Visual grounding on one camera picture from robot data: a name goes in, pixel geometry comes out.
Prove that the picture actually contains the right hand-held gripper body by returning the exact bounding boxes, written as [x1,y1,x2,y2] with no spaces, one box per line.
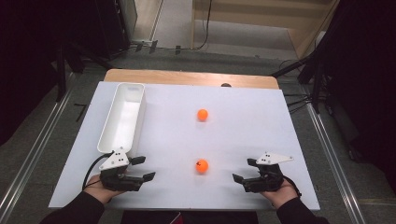
[242,151,294,193]

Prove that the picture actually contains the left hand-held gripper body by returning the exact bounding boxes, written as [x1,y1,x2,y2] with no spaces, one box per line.
[98,147,145,192]

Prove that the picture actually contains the orange ball with black mark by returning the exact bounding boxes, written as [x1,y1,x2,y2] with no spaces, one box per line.
[195,159,209,175]

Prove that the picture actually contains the long white plastic bin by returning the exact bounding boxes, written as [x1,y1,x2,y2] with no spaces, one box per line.
[96,82,148,157]

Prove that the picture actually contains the plain orange ball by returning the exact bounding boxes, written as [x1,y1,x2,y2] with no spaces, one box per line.
[196,108,209,122]

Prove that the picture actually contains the person's left hand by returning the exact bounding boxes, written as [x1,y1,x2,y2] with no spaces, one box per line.
[83,169,129,204]

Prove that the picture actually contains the person's right hand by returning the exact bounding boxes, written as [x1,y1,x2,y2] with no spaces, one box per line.
[260,178,300,210]

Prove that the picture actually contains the white table board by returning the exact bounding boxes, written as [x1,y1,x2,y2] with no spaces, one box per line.
[48,81,321,212]

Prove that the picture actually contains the wooden table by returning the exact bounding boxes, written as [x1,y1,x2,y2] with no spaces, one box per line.
[103,68,280,91]

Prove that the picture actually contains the black metal stand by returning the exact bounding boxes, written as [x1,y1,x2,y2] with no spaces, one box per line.
[55,40,115,103]
[270,46,331,115]

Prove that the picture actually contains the right hand-held gripper cable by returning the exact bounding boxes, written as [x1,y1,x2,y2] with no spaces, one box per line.
[281,175,303,200]

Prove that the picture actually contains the hand-held gripper cable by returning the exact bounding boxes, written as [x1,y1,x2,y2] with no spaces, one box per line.
[81,151,115,191]
[281,175,303,200]

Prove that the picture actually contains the left hand-held gripper cable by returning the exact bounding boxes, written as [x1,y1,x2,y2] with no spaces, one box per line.
[81,151,115,191]

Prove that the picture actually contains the metal floor rail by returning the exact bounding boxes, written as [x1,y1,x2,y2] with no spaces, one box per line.
[0,73,76,223]
[306,102,367,224]

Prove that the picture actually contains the black floor cables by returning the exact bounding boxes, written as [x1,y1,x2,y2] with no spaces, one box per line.
[283,91,312,115]

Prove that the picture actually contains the hanging black cable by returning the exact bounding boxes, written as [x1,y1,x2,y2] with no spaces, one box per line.
[191,0,213,51]

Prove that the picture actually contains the light wooden shelf frame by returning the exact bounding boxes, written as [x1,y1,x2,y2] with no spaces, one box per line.
[190,0,340,60]

